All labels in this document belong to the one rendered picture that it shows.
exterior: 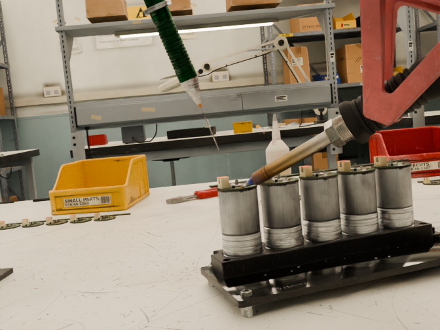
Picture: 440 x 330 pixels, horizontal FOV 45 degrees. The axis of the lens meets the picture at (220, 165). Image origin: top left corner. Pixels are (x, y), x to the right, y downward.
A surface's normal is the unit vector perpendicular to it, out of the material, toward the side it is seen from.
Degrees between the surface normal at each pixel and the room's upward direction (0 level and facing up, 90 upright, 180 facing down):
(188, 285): 0
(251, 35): 90
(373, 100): 99
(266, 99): 90
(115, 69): 90
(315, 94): 90
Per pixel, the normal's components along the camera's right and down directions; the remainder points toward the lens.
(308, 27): 0.07, 0.06
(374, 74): -0.49, 0.28
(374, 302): -0.09, -0.99
